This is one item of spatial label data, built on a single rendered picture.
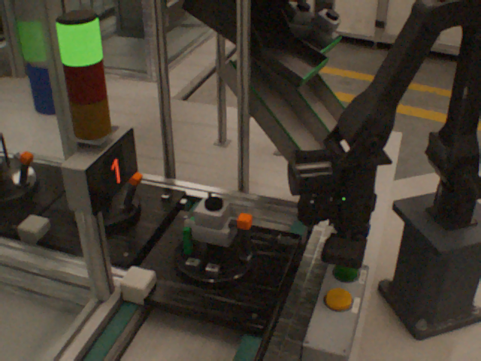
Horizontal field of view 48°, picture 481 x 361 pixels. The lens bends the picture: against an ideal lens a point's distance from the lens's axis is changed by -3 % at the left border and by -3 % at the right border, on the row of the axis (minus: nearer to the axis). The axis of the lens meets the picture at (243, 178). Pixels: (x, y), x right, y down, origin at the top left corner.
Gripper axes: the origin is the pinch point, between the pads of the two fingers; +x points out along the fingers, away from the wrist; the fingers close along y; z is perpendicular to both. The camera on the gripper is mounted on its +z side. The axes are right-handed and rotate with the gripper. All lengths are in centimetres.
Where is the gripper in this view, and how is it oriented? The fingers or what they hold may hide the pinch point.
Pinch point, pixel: (347, 250)
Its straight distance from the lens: 93.1
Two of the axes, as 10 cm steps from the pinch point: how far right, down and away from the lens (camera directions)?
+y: -3.1, 5.1, -8.0
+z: -9.5, -1.6, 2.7
